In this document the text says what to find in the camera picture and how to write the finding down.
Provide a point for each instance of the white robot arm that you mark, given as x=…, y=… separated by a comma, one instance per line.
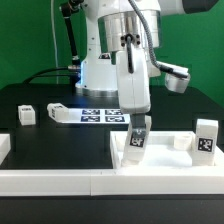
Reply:
x=122, y=36

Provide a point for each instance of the white square table top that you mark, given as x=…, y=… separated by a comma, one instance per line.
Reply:
x=163, y=149

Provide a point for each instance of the sheet of fiducial markers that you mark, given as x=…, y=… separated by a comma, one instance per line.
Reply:
x=97, y=116

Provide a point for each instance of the white fence wall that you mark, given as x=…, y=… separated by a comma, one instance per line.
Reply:
x=219, y=157
x=196, y=180
x=5, y=146

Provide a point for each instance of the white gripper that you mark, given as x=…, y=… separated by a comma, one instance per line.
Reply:
x=133, y=90

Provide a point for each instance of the white front fence wall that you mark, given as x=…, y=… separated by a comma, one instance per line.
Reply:
x=196, y=180

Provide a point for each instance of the white right fence wall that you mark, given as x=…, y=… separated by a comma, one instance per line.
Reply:
x=219, y=157

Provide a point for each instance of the white left fence wall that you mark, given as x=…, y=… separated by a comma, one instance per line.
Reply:
x=5, y=146

